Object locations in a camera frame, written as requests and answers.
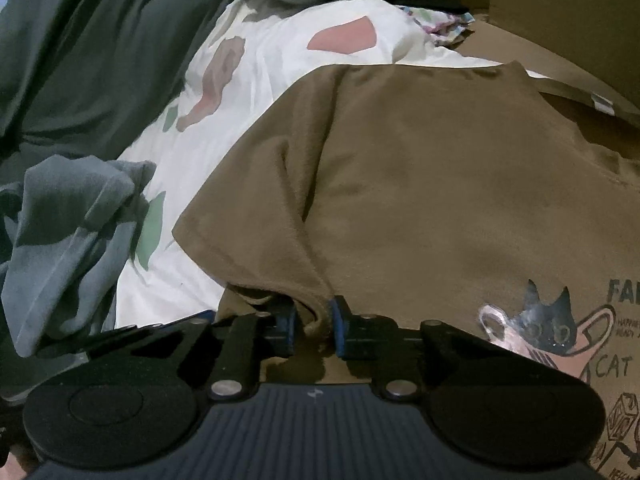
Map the white bear-print bedsheet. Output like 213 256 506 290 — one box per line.
115 0 546 331

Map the flattened cardboard box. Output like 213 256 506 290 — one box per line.
432 0 640 128

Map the small floral cloth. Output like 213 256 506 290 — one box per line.
400 5 476 48

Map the grey-blue garment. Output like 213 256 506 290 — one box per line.
0 155 158 401

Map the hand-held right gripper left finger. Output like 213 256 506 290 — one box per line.
100 300 300 401

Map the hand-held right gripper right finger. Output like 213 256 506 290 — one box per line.
332 296 551 403

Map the brown printed t-shirt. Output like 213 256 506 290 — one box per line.
172 60 640 480

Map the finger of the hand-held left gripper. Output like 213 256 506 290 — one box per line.
37 310 211 356

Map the dark green pillow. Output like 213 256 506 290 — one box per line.
0 0 251 136
0 125 191 186

